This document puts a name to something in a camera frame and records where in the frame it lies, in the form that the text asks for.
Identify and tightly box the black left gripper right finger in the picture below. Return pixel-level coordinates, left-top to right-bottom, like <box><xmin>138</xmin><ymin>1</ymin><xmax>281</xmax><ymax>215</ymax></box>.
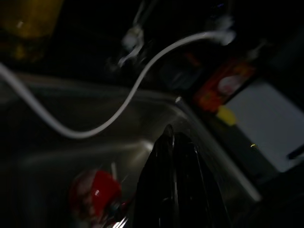
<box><xmin>174</xmin><ymin>132</ymin><xmax>232</xmax><ymax>228</ymax></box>

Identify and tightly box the yellow bottle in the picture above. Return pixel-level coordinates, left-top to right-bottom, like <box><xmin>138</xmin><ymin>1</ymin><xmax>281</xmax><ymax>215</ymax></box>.
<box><xmin>0</xmin><ymin>0</ymin><xmax>64</xmax><ymax>62</ymax></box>

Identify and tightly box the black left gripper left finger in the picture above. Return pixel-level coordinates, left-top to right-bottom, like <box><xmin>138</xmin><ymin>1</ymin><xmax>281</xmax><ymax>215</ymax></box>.
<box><xmin>133</xmin><ymin>124</ymin><xmax>178</xmax><ymax>228</ymax></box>

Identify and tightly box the chrome sink faucet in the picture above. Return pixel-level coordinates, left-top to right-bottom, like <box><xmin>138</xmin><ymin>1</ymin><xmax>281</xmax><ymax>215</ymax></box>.
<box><xmin>104</xmin><ymin>0</ymin><xmax>157</xmax><ymax>69</ymax></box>

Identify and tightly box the stainless steel kitchen sink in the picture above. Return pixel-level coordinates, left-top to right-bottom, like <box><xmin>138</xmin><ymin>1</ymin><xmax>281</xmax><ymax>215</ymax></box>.
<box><xmin>0</xmin><ymin>73</ymin><xmax>262</xmax><ymax>228</ymax></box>

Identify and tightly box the white flexible hose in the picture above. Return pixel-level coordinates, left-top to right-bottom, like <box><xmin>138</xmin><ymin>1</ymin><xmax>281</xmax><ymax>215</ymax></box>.
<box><xmin>0</xmin><ymin>30</ymin><xmax>236</xmax><ymax>140</ymax></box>

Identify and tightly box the red cup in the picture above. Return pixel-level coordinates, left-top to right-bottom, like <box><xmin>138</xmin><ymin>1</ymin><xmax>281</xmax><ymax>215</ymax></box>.
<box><xmin>68</xmin><ymin>169</ymin><xmax>123</xmax><ymax>224</ymax></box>

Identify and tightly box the yellow sponge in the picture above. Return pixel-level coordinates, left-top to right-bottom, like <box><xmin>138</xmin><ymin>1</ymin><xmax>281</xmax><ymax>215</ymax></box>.
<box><xmin>216</xmin><ymin>105</ymin><xmax>238</xmax><ymax>126</ymax></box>

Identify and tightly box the orange red soap bottle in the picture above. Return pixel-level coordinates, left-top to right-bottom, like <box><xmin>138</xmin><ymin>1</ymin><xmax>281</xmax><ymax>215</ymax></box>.
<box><xmin>192</xmin><ymin>58</ymin><xmax>256</xmax><ymax>112</ymax></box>

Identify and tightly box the white cutting board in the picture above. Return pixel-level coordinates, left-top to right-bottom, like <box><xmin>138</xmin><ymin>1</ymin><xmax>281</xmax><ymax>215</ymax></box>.
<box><xmin>224</xmin><ymin>80</ymin><xmax>304</xmax><ymax>173</ymax></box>

